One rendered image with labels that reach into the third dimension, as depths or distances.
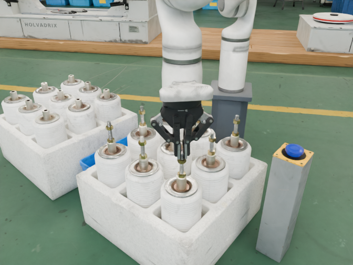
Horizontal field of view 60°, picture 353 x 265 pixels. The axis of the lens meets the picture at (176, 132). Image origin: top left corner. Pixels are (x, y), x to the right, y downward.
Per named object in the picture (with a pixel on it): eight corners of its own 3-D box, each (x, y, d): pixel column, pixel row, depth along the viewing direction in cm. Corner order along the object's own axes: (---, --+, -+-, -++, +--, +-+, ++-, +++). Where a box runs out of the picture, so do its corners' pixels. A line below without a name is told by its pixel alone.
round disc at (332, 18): (309, 17, 259) (310, 10, 257) (347, 18, 254) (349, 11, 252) (315, 24, 233) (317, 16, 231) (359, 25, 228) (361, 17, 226)
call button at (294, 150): (288, 148, 73) (289, 141, 72) (304, 154, 71) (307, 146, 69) (281, 155, 70) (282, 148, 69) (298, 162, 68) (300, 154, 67)
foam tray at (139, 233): (167, 164, 120) (167, 123, 111) (260, 209, 99) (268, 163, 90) (84, 222, 94) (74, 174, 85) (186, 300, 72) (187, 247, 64)
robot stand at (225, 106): (208, 146, 131) (211, 80, 116) (242, 150, 129) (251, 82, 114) (204, 166, 119) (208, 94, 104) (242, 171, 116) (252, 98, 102)
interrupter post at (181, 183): (179, 183, 71) (179, 171, 70) (188, 186, 70) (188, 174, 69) (174, 189, 69) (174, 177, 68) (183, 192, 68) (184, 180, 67)
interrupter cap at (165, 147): (165, 158, 80) (165, 156, 80) (157, 144, 86) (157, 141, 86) (191, 153, 82) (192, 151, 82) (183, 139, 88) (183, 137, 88)
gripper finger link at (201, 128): (211, 117, 60) (190, 137, 62) (217, 122, 61) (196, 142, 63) (208, 111, 63) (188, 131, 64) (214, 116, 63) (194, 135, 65)
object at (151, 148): (149, 170, 105) (146, 123, 96) (167, 183, 99) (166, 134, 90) (125, 182, 100) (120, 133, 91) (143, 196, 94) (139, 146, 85)
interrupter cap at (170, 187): (174, 173, 74) (174, 171, 74) (203, 183, 71) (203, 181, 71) (158, 192, 68) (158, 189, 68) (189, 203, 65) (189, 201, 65)
